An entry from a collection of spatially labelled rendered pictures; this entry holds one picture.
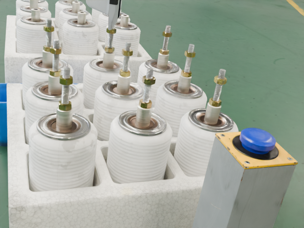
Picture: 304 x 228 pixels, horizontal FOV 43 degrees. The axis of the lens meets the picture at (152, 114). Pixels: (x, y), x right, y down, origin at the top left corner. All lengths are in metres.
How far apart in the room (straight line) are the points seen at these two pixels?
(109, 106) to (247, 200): 0.30
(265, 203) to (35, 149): 0.31
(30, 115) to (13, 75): 0.39
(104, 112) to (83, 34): 0.41
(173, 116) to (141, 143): 0.16
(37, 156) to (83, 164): 0.06
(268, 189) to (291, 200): 0.51
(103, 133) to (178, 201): 0.19
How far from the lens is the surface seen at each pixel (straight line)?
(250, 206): 0.46
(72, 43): 1.05
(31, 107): 0.64
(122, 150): 0.57
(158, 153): 0.57
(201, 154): 0.61
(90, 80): 0.77
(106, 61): 0.78
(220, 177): 0.46
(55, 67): 0.64
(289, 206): 0.94
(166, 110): 0.70
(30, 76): 0.74
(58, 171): 0.55
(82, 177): 0.56
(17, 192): 0.56
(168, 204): 0.60
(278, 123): 1.31
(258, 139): 0.45
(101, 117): 0.67
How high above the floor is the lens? 0.53
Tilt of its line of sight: 27 degrees down
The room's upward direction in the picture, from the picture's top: 9 degrees clockwise
